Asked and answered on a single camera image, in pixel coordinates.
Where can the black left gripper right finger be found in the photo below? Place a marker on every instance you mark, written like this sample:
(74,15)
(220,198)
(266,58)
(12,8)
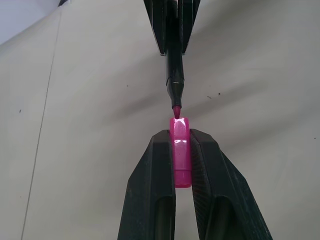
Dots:
(225,185)

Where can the pink marker cap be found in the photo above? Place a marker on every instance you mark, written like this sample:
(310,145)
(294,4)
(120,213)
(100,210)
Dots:
(180,157)

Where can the black marker with pink tip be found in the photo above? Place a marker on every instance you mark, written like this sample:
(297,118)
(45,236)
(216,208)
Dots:
(173,67)

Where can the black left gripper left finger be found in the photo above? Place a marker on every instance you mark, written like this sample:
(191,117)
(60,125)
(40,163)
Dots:
(147,190)

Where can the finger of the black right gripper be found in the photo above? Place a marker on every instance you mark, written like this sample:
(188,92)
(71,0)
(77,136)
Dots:
(156,22)
(188,17)

